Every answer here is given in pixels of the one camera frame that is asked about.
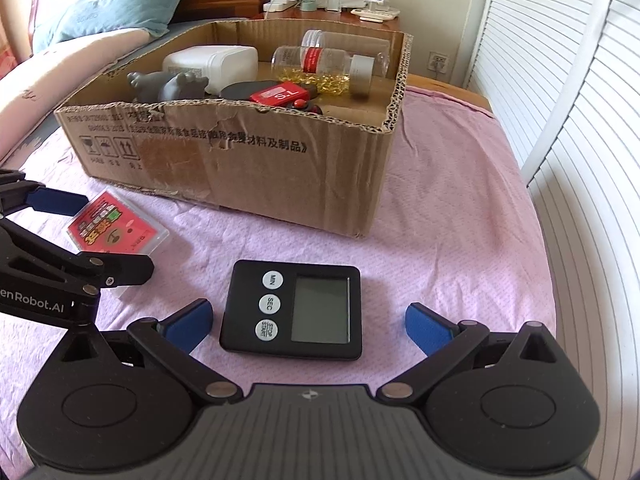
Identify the white louvered closet door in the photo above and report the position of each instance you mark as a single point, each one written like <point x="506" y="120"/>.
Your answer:
<point x="525" y="35"/>
<point x="600" y="260"/>

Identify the black digital timer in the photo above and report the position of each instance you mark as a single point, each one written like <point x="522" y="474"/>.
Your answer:
<point x="320" y="310"/>

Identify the grey cat toy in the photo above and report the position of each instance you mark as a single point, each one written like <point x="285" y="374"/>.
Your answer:
<point x="170" y="87"/>

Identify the capsule bottle with silver lid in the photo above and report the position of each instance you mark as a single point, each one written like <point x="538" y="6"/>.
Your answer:
<point x="320" y="65"/>

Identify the wooden bed frame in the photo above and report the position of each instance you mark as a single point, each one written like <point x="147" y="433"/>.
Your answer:
<point x="450" y="89"/>

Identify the white plastic bottle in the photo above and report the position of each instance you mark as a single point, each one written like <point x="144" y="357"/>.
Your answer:
<point x="215" y="65"/>

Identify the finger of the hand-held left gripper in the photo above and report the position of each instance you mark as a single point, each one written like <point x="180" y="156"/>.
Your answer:
<point x="55" y="202"/>
<point x="125" y="267"/>

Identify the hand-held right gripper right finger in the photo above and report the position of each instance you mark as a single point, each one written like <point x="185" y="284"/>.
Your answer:
<point x="425" y="325"/>

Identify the wooden nightstand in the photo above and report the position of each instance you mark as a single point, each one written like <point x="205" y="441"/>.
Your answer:
<point x="340" y="16"/>

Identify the red toy train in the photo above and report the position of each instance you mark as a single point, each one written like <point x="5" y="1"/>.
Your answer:
<point x="277" y="95"/>

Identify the pink bed sheet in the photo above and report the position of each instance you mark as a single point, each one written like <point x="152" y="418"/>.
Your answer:
<point x="450" y="235"/>

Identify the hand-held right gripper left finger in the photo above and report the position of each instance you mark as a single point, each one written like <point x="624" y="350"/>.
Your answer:
<point x="187" y="325"/>

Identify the brown cardboard box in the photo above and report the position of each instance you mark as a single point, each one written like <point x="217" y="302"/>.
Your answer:
<point x="275" y="170"/>

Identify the pink card case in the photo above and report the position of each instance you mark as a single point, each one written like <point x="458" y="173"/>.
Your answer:
<point x="115" y="225"/>

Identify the cream quilt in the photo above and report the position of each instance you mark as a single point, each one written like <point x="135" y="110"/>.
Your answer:
<point x="50" y="80"/>

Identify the wall socket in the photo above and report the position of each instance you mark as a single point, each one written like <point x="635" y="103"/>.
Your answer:
<point x="439" y="61"/>

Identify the clear plastic jar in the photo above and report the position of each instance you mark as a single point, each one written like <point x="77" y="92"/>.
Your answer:
<point x="340" y="40"/>

